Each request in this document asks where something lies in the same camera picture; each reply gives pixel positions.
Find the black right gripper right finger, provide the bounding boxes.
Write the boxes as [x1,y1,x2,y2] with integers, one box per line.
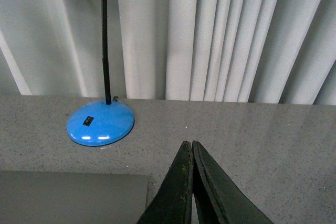
[192,141,272,223]

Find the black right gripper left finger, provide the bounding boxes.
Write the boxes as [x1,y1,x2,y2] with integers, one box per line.
[138,141,194,223]

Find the grey laptop with cracked screen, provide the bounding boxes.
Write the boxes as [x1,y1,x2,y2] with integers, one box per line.
[1,171,148,223]

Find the blue desk lamp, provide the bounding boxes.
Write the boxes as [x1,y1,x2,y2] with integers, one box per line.
[66,0,135,147]

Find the white pleated curtain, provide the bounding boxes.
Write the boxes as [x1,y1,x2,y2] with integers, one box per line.
[1,0,335,105]

